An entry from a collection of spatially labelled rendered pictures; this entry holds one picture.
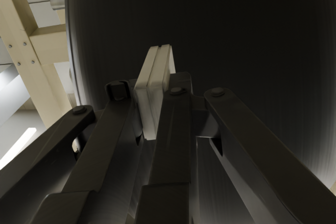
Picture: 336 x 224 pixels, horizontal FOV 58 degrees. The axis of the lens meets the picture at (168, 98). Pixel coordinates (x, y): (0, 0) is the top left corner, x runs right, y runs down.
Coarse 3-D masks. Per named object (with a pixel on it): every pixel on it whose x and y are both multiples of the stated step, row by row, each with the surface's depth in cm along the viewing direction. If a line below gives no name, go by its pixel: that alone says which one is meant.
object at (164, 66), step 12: (168, 48) 19; (156, 60) 18; (168, 60) 17; (156, 72) 16; (168, 72) 17; (156, 84) 14; (168, 84) 16; (156, 96) 14; (156, 108) 15; (156, 120) 15
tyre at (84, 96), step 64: (64, 0) 34; (128, 0) 28; (192, 0) 27; (256, 0) 27; (320, 0) 27; (128, 64) 28; (192, 64) 28; (256, 64) 27; (320, 64) 27; (320, 128) 29
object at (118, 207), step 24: (120, 96) 14; (120, 120) 12; (96, 144) 11; (120, 144) 11; (96, 168) 9; (120, 168) 11; (72, 192) 8; (96, 192) 8; (120, 192) 10; (48, 216) 7; (72, 216) 7; (96, 216) 8; (120, 216) 10
